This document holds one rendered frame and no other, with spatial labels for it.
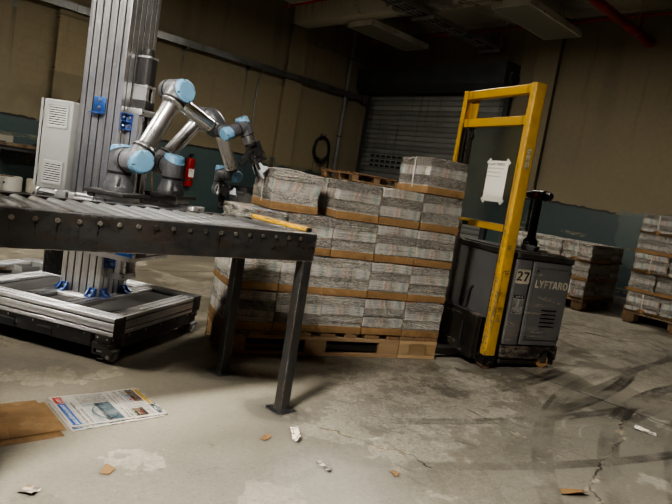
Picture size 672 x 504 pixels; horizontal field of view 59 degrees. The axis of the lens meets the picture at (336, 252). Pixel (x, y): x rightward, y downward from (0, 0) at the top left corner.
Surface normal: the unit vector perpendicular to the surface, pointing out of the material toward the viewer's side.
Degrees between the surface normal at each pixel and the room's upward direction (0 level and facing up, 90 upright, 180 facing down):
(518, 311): 90
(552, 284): 90
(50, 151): 90
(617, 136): 90
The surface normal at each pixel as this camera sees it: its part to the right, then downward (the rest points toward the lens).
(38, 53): 0.66, 0.19
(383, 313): 0.40, 0.16
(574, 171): -0.73, -0.04
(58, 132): -0.26, 0.07
